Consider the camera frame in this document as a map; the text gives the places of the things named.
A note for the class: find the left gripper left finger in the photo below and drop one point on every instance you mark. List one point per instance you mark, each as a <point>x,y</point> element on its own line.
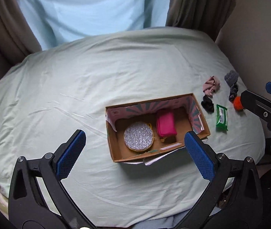
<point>37,198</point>

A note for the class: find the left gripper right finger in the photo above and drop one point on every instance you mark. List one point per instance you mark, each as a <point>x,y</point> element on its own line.
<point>243,209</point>

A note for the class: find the orange fluffy pompom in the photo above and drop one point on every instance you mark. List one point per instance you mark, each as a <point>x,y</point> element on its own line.
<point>237,104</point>

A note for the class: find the black patterned cloth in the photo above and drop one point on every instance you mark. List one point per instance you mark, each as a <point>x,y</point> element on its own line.
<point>233,92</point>

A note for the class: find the green wet wipes pack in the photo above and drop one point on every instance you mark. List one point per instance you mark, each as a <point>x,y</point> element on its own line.
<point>221,118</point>

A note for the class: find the small black scrunchie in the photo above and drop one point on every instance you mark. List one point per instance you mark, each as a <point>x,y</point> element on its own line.
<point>207,104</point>

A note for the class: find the grey knitted cloth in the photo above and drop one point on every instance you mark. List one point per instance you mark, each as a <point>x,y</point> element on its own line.
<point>231,78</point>

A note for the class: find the pink crumpled cloth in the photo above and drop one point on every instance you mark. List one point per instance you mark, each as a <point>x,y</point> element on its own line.
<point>211,86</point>

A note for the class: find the pink fabric pouch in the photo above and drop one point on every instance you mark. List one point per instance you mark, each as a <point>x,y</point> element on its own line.
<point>165,123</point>

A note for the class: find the right brown curtain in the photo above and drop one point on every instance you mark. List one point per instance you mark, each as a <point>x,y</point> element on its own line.
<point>208,16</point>

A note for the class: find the brown curtain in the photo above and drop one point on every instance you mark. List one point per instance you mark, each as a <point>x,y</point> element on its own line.
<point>17,41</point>
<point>208,16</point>

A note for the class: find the round silver glitter purse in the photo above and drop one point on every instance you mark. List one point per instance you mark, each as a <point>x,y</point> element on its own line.
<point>139,136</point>

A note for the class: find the open cardboard box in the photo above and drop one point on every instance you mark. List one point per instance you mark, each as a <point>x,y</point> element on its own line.
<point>187,114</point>

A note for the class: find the left brown curtain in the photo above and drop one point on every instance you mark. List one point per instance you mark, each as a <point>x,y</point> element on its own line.
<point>17,41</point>

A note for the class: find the light blue hanging cloth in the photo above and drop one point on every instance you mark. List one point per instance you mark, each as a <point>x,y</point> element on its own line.
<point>55,22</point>

